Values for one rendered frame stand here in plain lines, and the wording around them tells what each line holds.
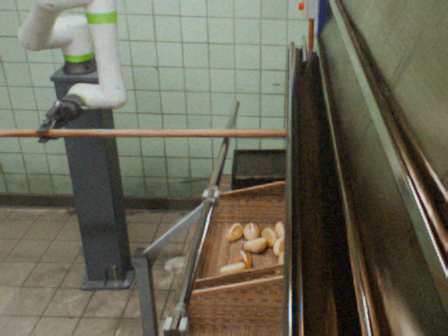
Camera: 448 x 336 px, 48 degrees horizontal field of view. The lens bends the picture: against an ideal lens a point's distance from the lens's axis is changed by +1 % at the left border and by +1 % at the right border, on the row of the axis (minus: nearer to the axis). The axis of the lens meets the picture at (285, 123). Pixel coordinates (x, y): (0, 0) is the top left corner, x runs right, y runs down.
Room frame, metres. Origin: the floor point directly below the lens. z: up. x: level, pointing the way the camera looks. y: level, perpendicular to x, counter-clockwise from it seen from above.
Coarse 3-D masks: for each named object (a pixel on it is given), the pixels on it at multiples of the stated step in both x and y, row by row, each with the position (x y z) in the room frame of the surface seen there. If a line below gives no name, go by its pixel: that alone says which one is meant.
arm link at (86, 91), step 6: (78, 84) 1.92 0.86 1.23; (84, 84) 1.92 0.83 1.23; (90, 84) 1.92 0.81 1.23; (96, 84) 1.93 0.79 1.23; (72, 90) 1.87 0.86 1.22; (78, 90) 1.87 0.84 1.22; (84, 90) 1.89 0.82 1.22; (90, 90) 1.89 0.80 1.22; (84, 96) 1.86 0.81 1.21; (90, 96) 1.87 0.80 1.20; (90, 102) 1.87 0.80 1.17; (90, 108) 1.88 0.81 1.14; (96, 108) 1.89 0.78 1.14
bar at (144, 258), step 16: (224, 144) 1.53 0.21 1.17; (224, 160) 1.43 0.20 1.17; (208, 192) 1.22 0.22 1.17; (208, 208) 1.14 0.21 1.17; (176, 224) 1.23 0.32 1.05; (208, 224) 1.08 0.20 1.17; (160, 240) 1.21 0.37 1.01; (144, 256) 1.20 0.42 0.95; (192, 256) 0.94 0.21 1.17; (144, 272) 1.20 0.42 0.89; (192, 272) 0.89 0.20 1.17; (144, 288) 1.20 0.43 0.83; (192, 288) 0.85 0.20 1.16; (144, 304) 1.20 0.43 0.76; (176, 304) 0.79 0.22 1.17; (144, 320) 1.20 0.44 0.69; (176, 320) 0.74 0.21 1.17
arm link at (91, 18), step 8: (88, 0) 1.86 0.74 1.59; (96, 0) 1.88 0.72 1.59; (104, 0) 1.89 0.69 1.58; (112, 0) 1.92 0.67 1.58; (88, 8) 1.88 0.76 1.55; (96, 8) 1.88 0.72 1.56; (104, 8) 1.89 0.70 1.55; (112, 8) 1.91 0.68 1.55; (88, 16) 1.88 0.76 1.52; (96, 16) 1.88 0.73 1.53; (104, 16) 1.88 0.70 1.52; (112, 16) 1.91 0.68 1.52
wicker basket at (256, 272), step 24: (240, 192) 1.87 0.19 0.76; (264, 192) 1.87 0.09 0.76; (216, 216) 1.87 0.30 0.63; (240, 216) 1.87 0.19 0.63; (264, 216) 1.87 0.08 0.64; (216, 240) 1.75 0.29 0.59; (240, 240) 1.76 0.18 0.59; (216, 264) 1.60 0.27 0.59; (264, 264) 1.61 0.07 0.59; (264, 288) 1.33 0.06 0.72
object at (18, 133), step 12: (0, 132) 1.55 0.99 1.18; (12, 132) 1.56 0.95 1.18; (24, 132) 1.56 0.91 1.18; (48, 132) 1.56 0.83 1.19; (60, 132) 1.56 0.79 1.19; (72, 132) 1.56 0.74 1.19; (84, 132) 1.56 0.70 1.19; (96, 132) 1.56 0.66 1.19; (108, 132) 1.56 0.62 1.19; (120, 132) 1.56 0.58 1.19; (132, 132) 1.56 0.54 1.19; (144, 132) 1.57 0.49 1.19; (156, 132) 1.57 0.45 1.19; (168, 132) 1.57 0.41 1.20; (180, 132) 1.57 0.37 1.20; (192, 132) 1.57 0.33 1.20; (204, 132) 1.57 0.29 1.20; (216, 132) 1.57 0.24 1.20; (228, 132) 1.57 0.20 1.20; (240, 132) 1.57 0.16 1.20; (252, 132) 1.57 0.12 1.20; (264, 132) 1.57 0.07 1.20; (276, 132) 1.58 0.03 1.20
